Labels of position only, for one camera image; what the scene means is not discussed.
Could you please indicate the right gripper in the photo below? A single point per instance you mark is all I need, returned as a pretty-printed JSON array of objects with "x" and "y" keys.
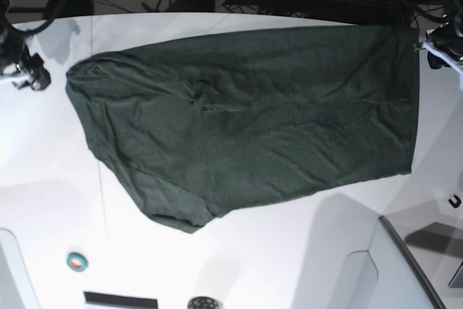
[{"x": 14, "y": 53}]

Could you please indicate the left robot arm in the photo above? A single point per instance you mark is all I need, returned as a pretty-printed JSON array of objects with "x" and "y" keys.
[{"x": 437, "y": 12}]

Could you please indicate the black U-shaped hook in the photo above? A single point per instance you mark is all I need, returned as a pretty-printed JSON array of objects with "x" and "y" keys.
[{"x": 455, "y": 201}]

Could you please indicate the black perforated round object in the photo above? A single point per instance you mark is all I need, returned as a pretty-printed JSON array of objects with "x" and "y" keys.
[{"x": 203, "y": 303}]

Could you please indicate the green tape roll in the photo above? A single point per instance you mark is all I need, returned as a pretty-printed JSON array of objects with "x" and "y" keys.
[{"x": 77, "y": 262}]

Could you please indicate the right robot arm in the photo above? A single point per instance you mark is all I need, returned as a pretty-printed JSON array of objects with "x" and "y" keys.
[{"x": 8, "y": 31}]

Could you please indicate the dark green t-shirt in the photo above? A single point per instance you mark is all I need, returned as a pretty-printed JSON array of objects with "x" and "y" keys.
[{"x": 198, "y": 127}]

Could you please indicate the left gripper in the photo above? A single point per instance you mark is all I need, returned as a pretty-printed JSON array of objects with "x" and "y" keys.
[{"x": 446, "y": 39}]

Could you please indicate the grey metal tray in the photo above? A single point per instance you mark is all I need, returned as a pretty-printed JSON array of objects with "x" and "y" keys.
[{"x": 436, "y": 246}]

